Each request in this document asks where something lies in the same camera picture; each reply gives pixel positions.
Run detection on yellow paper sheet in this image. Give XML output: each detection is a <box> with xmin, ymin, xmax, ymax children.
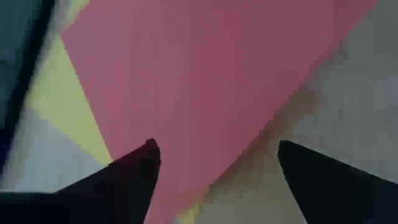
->
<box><xmin>24</xmin><ymin>0</ymin><xmax>114</xmax><ymax>166</ymax></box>

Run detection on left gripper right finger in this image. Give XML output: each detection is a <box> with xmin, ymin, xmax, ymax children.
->
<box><xmin>277</xmin><ymin>139</ymin><xmax>398</xmax><ymax>224</ymax></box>

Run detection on red paper sheet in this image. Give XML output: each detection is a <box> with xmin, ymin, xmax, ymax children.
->
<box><xmin>58</xmin><ymin>0</ymin><xmax>379</xmax><ymax>224</ymax></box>

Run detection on black metal table frame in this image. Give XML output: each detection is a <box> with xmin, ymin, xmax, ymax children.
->
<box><xmin>0</xmin><ymin>0</ymin><xmax>57</xmax><ymax>175</ymax></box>

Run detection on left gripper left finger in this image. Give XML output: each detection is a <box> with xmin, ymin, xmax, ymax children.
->
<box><xmin>55</xmin><ymin>139</ymin><xmax>162</xmax><ymax>224</ymax></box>

